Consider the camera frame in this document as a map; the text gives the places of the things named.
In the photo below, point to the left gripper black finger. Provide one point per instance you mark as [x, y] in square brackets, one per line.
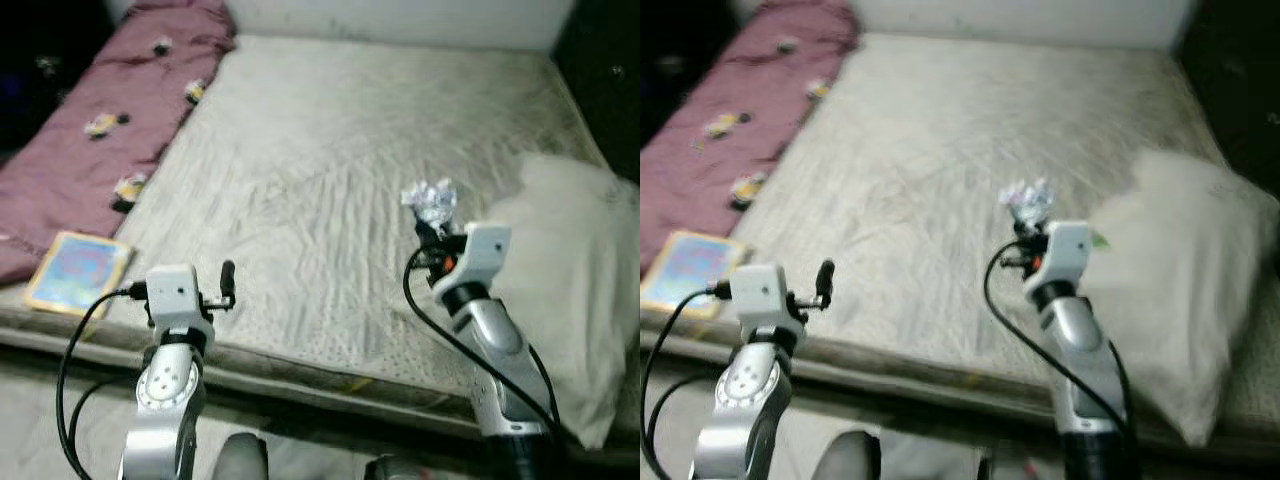
[228, 280]
[825, 280]

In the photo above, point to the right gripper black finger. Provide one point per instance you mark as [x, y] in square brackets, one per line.
[428, 234]
[1025, 232]

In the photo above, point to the silver wrapper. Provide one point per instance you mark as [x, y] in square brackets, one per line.
[1027, 200]
[430, 200]

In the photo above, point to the colourful yellow-edged book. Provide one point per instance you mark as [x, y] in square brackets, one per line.
[78, 272]
[690, 272]

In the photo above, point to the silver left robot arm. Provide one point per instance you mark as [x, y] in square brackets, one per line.
[745, 400]
[165, 400]

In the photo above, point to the white quilted mattress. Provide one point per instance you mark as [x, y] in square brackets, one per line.
[930, 170]
[330, 170]

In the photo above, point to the white pillow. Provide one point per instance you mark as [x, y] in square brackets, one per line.
[1180, 280]
[570, 280]

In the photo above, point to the grey left robot leg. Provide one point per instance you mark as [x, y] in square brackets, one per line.
[848, 458]
[240, 460]

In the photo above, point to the purple printed blanket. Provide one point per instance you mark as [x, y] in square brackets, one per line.
[720, 130]
[90, 150]

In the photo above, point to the dark right robot leg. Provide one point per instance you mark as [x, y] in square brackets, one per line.
[1008, 468]
[392, 470]

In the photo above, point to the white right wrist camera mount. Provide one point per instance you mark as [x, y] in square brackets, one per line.
[478, 258]
[1062, 255]

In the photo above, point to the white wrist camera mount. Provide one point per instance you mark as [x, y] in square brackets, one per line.
[478, 258]
[175, 295]
[1062, 255]
[760, 295]

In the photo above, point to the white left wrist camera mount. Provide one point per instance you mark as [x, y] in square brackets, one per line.
[175, 295]
[760, 295]

